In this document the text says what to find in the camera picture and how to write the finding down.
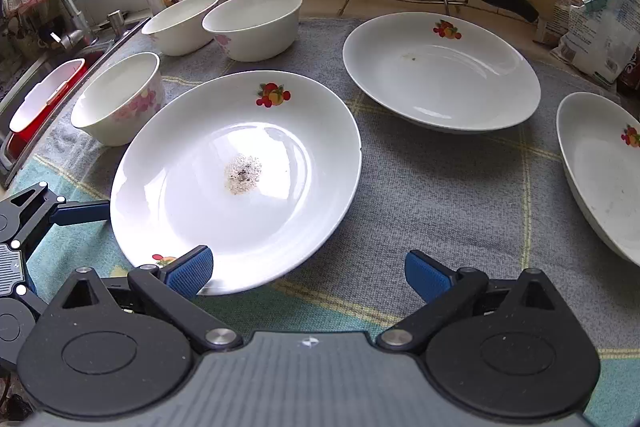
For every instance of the white printed bag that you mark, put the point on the white printed bag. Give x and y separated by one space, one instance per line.
600 42

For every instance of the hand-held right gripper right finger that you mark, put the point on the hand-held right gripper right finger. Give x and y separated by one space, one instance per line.
425 274

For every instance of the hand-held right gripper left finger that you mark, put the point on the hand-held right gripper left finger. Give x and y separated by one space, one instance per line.
192 272

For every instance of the red and white basin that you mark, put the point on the red and white basin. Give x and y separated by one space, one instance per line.
47 97

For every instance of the white pink-flower bowl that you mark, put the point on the white pink-flower bowl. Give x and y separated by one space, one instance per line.
177 27
250 27
115 102

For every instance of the metal faucet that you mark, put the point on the metal faucet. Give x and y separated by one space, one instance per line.
67 4

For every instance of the teal binder clip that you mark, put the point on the teal binder clip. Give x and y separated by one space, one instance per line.
595 2

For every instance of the steel sink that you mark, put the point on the steel sink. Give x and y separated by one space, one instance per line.
30 67

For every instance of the grey checked cloth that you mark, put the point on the grey checked cloth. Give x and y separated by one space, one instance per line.
440 207

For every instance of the orange and white bag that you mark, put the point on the orange and white bag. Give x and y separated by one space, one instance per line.
567 7

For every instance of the white fruit-print plate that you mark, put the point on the white fruit-print plate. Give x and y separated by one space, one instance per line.
600 177
200 147
450 77

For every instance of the metal sink knob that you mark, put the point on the metal sink knob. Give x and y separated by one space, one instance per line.
116 21

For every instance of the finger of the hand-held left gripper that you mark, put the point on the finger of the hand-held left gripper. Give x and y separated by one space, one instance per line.
85 212
31 299

